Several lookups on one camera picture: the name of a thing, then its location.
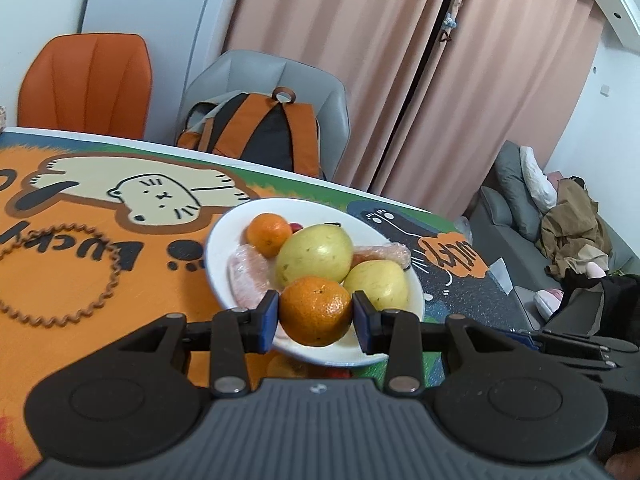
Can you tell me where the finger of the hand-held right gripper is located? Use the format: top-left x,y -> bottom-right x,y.
509,327 -> 640,386

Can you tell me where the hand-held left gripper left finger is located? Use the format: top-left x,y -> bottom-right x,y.
100,290 -> 280,397

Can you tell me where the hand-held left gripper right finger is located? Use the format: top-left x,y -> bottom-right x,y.
352,290 -> 523,396

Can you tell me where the green yellow pear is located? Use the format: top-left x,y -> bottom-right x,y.
342,259 -> 412,312

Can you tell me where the plastic-wrapped pink fruit piece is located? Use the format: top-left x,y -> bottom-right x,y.
227,245 -> 276,308

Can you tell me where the tangerine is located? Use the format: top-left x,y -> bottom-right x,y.
279,276 -> 353,347
246,213 -> 292,259

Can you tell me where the white plate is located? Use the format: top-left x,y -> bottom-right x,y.
205,198 -> 426,367

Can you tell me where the large yellow pear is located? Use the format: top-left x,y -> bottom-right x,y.
275,225 -> 354,288

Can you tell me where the person's right hand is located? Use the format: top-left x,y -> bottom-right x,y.
607,451 -> 640,480

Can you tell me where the white and pink plush item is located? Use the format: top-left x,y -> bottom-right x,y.
534,287 -> 566,318

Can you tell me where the black bag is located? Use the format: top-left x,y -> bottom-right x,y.
592,274 -> 640,341

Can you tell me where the cartoon cat table mat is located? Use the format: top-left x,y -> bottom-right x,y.
0,132 -> 516,471

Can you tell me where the brown clothes pile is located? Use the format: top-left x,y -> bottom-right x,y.
537,177 -> 613,278

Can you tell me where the grey sofa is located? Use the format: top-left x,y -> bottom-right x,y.
470,140 -> 640,341

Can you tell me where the white pillow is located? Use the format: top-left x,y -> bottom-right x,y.
519,146 -> 558,211

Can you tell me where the grey pillow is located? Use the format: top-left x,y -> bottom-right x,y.
492,141 -> 543,241

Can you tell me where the orange and black backpack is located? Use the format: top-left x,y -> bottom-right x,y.
176,87 -> 326,180

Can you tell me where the grey chair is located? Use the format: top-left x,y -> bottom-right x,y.
181,50 -> 351,181

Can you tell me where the pink curtain panel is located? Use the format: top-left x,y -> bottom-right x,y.
225,0 -> 458,201
400,0 -> 608,216

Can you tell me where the orange chair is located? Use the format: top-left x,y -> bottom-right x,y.
17,34 -> 152,140

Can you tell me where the white fridge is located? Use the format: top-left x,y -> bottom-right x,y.
80,0 -> 251,146

